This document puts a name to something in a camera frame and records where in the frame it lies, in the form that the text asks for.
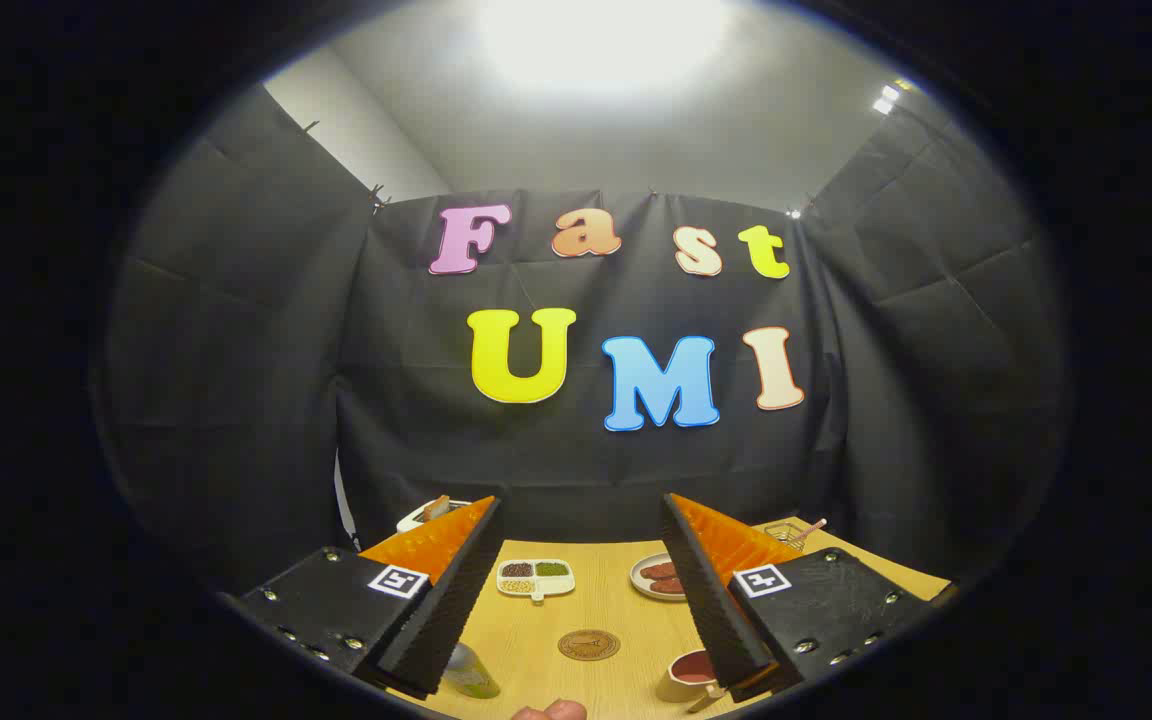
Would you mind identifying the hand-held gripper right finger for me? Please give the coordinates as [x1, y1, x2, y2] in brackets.
[660, 492, 940, 703]

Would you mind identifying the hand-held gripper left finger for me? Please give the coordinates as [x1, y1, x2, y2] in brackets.
[221, 494, 505, 699]

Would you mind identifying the silver green juice bottle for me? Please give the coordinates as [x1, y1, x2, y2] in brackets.
[441, 642, 502, 700]

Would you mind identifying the beige cup with wooden handle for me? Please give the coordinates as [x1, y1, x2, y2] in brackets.
[655, 648, 729, 714]

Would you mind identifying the round brown coaster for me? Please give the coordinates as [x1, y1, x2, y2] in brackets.
[557, 629, 622, 662]

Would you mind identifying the white round plate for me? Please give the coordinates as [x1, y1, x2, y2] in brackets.
[630, 552, 687, 602]

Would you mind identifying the white divided dish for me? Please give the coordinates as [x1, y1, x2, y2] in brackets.
[496, 558, 576, 604]

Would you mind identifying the white toaster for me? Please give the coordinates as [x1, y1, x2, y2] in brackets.
[396, 499, 472, 534]

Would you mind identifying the wooden table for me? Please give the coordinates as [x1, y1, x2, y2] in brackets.
[386, 515, 952, 720]

